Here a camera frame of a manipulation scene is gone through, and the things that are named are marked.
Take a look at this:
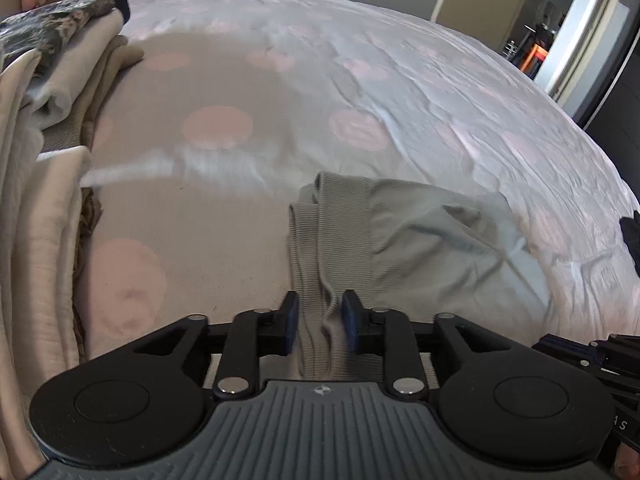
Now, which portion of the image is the light grey-blue garment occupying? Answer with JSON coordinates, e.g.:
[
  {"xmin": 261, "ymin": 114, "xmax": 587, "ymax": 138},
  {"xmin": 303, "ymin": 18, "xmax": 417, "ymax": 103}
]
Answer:
[{"xmin": 288, "ymin": 172, "xmax": 551, "ymax": 379}]

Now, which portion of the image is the black cloth at bed edge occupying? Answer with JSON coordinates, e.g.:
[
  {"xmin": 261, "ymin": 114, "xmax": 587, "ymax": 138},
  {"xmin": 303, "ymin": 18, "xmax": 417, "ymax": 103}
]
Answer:
[{"xmin": 620, "ymin": 210, "xmax": 640, "ymax": 275}]

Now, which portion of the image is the pink dotted bed cover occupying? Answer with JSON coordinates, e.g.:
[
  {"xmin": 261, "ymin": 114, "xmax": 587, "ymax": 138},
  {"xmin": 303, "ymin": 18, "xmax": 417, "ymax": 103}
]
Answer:
[{"xmin": 77, "ymin": 0, "xmax": 639, "ymax": 357}]

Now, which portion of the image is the dark wardrobe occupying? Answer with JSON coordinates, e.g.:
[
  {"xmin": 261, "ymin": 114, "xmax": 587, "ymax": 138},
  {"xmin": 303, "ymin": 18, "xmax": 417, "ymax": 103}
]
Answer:
[{"xmin": 587, "ymin": 13, "xmax": 640, "ymax": 197}]

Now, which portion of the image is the cream knitted blanket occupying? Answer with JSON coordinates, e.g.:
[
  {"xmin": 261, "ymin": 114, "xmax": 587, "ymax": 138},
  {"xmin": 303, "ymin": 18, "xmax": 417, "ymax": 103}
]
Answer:
[{"xmin": 1, "ymin": 50, "xmax": 90, "ymax": 479}]

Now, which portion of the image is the beige folded cloth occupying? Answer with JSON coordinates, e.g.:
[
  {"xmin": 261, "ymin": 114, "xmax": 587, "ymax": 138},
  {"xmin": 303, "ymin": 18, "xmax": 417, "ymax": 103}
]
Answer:
[{"xmin": 42, "ymin": 35, "xmax": 144, "ymax": 153}]

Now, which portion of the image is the orange stool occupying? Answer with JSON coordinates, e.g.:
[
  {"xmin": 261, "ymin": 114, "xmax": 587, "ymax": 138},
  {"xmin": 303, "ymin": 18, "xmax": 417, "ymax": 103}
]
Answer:
[{"xmin": 520, "ymin": 44, "xmax": 548, "ymax": 79}]

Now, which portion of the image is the white folded cloth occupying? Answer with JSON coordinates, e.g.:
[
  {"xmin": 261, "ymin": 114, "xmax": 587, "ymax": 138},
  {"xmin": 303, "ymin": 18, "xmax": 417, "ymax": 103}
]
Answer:
[{"xmin": 27, "ymin": 9, "xmax": 124, "ymax": 130}]

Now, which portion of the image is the dark navy cloth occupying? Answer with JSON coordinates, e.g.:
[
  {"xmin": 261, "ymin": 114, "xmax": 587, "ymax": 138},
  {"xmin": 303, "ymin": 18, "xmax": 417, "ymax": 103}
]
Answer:
[{"xmin": 114, "ymin": 0, "xmax": 131, "ymax": 24}]

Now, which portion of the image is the dark floral folded cloth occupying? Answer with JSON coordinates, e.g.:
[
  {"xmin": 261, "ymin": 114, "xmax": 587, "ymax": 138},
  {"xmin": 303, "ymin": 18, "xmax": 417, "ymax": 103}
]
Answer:
[{"xmin": 1, "ymin": 0, "xmax": 118, "ymax": 74}]

